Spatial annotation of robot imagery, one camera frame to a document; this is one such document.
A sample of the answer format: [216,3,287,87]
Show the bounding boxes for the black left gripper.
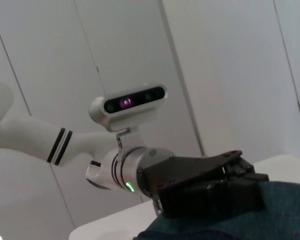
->
[136,149,270,219]

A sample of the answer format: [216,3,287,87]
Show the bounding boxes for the dark teal insulated lunch bag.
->
[132,180,300,240]

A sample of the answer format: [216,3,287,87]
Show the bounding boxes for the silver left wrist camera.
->
[88,82,169,161]

